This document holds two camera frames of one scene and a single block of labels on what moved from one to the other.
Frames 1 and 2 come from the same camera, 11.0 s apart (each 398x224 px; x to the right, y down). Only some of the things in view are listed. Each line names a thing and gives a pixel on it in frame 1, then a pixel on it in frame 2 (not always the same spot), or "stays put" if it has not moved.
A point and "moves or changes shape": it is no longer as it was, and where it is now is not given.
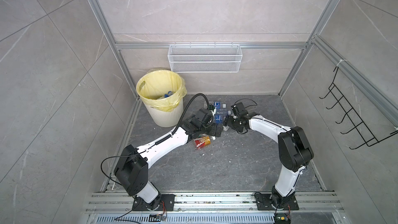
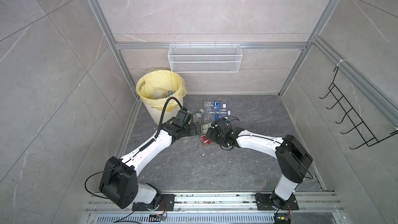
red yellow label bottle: (201, 140) moves or changes shape
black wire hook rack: (366, 134) stays put
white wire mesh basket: (204, 58) stays put
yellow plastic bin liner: (152, 84) stays put
